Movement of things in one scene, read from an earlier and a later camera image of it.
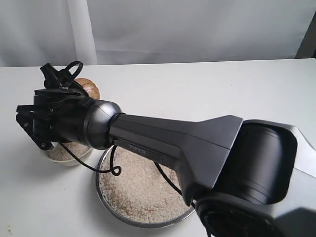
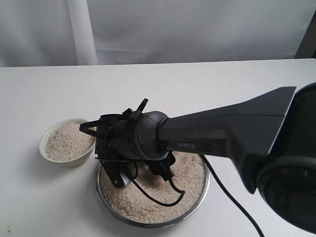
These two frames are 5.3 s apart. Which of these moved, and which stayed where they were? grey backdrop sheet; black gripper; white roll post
Moved: black gripper
Stayed: white roll post; grey backdrop sheet
